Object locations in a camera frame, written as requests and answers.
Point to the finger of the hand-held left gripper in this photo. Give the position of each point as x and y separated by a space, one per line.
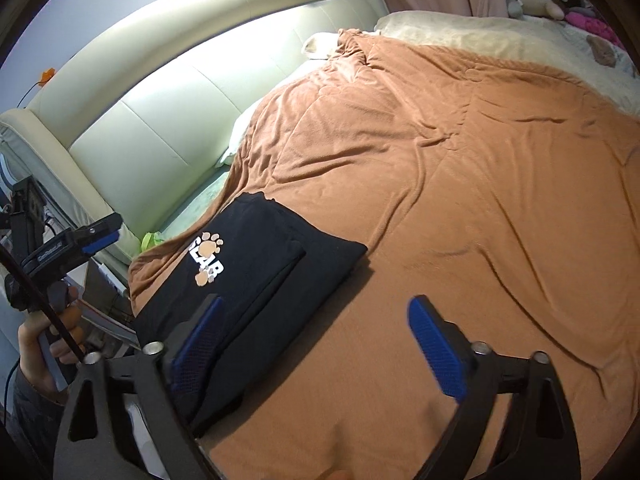
102 237

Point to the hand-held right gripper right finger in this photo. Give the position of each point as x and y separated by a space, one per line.
440 345

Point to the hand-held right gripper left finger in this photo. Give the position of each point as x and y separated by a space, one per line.
200 345

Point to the black bear print T-shirt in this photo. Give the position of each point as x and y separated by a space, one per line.
240 280

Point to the black clothes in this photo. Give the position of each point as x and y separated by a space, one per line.
300 285

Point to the person's left forearm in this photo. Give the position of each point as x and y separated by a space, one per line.
30 435

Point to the person's left hand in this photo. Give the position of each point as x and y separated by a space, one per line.
35 360

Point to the green cloth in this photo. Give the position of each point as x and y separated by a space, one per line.
151 239

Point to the brown blanket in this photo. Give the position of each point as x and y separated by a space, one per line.
450 185

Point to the cream padded headboard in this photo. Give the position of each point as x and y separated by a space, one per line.
175 85

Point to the orange ornament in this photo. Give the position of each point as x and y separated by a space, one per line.
47 76

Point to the white pillow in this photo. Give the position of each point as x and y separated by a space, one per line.
241 132

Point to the cream pillow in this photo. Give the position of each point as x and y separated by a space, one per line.
322 44

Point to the cream blanket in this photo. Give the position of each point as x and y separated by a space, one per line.
500 40

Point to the pale plush toy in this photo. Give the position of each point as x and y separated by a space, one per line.
530 2

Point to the pink cloth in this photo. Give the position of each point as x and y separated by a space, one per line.
592 25

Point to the dark plush toy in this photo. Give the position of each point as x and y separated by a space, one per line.
575 2

